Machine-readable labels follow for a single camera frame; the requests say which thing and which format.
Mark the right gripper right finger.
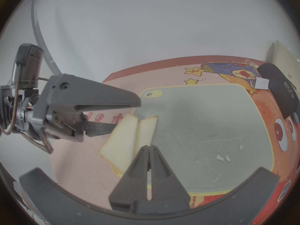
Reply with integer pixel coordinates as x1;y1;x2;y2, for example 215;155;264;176
135;145;191;215

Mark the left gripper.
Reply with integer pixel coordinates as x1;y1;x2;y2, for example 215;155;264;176
22;74;142;143

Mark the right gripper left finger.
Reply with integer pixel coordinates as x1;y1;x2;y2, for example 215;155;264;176
108;145;150;213

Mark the slice of bread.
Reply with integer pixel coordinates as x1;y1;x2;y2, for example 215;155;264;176
99;114;139;176
135;115;159;155

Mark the cream toaster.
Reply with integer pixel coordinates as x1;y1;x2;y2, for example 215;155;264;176
267;40;300;91

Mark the cutting board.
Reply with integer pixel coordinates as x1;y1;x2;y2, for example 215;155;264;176
131;83;276;195

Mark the dark grey tray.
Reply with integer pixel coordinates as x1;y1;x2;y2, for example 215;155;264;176
256;63;300;120

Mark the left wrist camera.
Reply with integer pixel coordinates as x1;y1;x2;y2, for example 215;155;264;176
14;43;45;90

